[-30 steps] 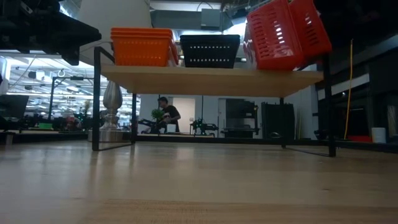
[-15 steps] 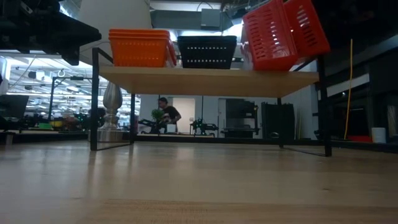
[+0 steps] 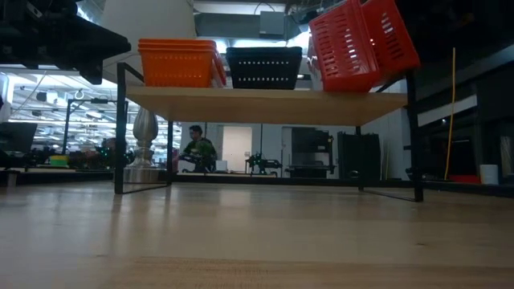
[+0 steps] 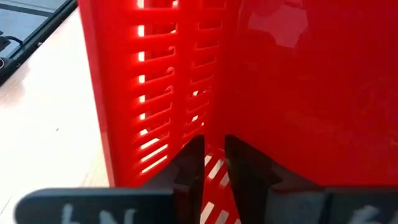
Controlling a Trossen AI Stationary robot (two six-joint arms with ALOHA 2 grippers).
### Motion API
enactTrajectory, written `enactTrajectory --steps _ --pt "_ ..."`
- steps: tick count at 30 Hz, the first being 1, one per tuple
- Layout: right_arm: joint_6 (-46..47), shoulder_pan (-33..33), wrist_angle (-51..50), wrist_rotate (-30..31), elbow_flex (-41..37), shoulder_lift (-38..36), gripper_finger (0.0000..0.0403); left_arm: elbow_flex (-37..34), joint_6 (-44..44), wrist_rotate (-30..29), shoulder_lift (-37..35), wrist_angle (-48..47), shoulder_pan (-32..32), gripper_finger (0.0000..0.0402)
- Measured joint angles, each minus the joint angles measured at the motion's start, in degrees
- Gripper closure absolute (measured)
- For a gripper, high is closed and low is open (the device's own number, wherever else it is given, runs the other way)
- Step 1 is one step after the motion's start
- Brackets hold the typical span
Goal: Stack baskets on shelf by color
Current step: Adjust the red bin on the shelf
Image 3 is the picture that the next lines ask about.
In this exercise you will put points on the orange plastic slotted basket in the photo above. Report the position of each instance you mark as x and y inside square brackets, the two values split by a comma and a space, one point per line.
[176, 68]
[176, 40]
[176, 45]

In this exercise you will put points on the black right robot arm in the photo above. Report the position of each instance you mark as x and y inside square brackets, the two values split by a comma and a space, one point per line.
[449, 20]

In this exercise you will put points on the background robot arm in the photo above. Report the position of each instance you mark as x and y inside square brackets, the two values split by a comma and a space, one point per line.
[263, 162]

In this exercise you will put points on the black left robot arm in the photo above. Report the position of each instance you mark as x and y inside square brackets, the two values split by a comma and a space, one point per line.
[24, 44]

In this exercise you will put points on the wooden shelf black metal legs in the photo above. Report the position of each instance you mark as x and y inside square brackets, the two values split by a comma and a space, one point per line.
[261, 106]

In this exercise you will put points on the yellow green box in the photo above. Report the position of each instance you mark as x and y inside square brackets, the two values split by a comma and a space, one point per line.
[59, 160]

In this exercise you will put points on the dark computer monitor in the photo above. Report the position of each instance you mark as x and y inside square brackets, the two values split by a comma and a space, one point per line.
[18, 136]

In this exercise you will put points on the person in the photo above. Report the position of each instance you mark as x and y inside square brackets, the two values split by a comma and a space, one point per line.
[199, 148]

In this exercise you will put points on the white door panel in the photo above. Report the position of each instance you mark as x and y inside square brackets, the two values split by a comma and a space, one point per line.
[237, 148]

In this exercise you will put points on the small white box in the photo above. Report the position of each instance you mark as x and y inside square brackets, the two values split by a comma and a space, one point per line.
[221, 166]

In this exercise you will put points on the dark equipment cart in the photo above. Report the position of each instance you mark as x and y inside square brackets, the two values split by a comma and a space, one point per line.
[309, 140]

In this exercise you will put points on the black background cabinet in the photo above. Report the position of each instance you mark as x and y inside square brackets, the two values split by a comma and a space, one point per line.
[359, 156]

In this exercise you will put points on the red flat object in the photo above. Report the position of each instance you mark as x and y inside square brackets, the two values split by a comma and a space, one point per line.
[463, 179]

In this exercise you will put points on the black background desk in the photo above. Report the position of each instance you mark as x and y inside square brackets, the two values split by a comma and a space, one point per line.
[494, 100]

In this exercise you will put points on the white cylindrical container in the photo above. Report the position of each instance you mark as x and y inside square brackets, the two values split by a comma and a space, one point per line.
[489, 174]

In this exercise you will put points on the black metal background frame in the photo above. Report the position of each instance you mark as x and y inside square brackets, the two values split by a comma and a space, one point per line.
[98, 100]

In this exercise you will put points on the grey ceiling duct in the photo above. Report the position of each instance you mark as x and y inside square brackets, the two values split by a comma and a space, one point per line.
[273, 24]

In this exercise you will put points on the black metal table frame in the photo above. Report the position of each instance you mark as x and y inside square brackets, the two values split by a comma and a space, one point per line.
[241, 179]

